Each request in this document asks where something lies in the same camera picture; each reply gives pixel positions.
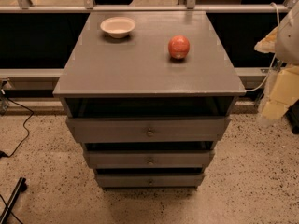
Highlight metal railing frame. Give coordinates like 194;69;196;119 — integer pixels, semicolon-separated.
0;0;299;91

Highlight grey middle drawer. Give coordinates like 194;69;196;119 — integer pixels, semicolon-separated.
83;150;215;169

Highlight grey top drawer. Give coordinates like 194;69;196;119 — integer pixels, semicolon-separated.
66;117;230;143

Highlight black floor cable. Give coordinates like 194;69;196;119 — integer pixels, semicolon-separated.
0;97;35;159

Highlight red apple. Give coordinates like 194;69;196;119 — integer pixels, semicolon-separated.
168;35;190;60

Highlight black stand leg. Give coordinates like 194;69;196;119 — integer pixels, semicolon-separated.
0;177;27;224

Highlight white cable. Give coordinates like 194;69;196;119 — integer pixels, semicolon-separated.
245;1;281;93

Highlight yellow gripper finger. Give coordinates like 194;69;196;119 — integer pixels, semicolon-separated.
254;27;278;53
261;66;299;120

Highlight grey bottom drawer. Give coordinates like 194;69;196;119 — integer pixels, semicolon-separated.
95;174;205;188

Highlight white ceramic bowl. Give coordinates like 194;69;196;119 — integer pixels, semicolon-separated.
100;17;135;39

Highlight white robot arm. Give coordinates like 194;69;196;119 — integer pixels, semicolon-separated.
254;3;299;120

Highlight grey drawer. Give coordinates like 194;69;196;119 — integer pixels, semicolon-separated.
95;174;205;188
83;150;215;169
66;117;230;143

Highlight grey wooden drawer cabinet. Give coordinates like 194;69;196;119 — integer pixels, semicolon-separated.
53;11;245;176

